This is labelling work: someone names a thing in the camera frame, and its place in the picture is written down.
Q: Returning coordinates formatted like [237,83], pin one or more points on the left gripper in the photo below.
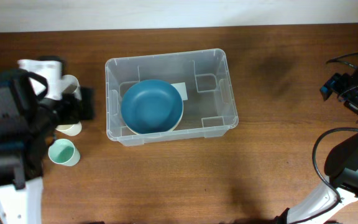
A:
[75,107]

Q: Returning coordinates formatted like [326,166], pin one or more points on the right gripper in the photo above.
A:
[335,84]

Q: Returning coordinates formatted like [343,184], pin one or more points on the dark blue plate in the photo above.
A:
[152,106]

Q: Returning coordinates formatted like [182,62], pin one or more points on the clear plastic storage container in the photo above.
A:
[210,110]

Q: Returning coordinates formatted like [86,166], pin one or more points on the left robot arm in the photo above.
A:
[35,98]

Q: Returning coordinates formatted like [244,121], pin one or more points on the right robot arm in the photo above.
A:
[339,179]

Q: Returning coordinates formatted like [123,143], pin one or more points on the white label in container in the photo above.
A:
[181,88]

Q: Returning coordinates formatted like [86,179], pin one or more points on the cream cup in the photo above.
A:
[70,129]

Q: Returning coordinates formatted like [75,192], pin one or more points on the grey translucent cup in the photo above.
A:
[70,85]

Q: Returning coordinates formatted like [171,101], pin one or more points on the green cup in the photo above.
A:
[64,152]

